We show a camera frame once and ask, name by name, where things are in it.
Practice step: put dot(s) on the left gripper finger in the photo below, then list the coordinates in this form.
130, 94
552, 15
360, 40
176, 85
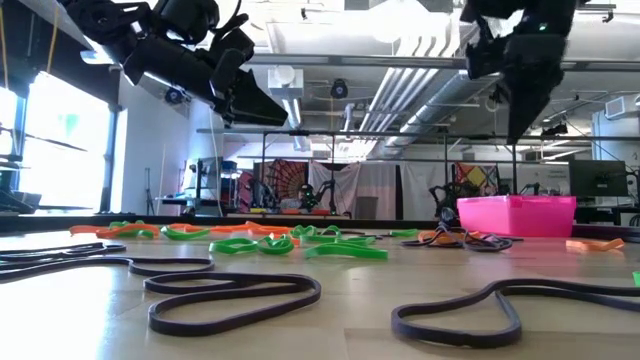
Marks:
245, 122
250, 100

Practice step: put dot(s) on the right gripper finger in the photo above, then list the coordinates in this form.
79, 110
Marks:
525, 107

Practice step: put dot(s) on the pink plastic basket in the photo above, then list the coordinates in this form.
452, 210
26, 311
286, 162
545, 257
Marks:
515, 217

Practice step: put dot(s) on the dark rubber band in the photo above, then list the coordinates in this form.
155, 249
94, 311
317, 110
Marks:
316, 291
415, 244
175, 260
365, 233
397, 320
100, 246
500, 245

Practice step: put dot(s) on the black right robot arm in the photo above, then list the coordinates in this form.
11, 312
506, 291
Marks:
550, 12

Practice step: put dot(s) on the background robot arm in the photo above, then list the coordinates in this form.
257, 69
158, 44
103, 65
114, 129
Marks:
442, 202
327, 187

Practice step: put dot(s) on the black ceiling spotlight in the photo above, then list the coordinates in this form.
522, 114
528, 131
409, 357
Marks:
555, 129

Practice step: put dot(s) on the white ceiling box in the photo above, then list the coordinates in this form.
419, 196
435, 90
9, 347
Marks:
285, 80

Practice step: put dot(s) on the red web pattern tapestry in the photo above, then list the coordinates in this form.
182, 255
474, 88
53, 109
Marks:
287, 175

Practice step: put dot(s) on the fluorescent ceiling light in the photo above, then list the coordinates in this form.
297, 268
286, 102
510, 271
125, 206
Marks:
100, 57

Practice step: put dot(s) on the monitor on black stand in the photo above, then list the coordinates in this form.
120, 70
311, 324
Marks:
200, 180

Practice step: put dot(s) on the colourful geometric tapestry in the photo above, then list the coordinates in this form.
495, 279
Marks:
477, 177

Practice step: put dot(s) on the person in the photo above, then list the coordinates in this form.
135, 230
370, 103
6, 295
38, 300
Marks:
302, 190

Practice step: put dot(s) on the black computer monitor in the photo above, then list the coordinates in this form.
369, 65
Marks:
597, 177

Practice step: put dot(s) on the black tripod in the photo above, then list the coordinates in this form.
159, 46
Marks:
149, 195

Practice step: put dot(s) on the white hanging sheet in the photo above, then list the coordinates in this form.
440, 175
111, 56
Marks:
420, 192
370, 180

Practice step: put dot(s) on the grey ceiling beam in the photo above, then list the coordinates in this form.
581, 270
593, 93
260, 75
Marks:
380, 61

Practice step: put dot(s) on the grey chair back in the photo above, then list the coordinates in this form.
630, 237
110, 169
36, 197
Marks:
367, 207

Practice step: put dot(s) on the dark side desk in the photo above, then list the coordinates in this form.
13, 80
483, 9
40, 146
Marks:
15, 200

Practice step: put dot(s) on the round ceiling camera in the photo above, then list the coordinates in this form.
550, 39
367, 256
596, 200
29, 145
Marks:
174, 95

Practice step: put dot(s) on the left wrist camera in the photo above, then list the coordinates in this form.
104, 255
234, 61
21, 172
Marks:
187, 17

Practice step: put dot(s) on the white wall air unit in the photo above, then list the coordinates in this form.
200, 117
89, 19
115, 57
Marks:
622, 107

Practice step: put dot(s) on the silver spiral air duct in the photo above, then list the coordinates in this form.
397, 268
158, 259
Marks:
415, 127

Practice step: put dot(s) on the black metal rig frame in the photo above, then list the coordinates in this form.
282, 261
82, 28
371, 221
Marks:
380, 133

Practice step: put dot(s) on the black aluminium table frame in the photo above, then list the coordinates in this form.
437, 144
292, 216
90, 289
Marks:
50, 223

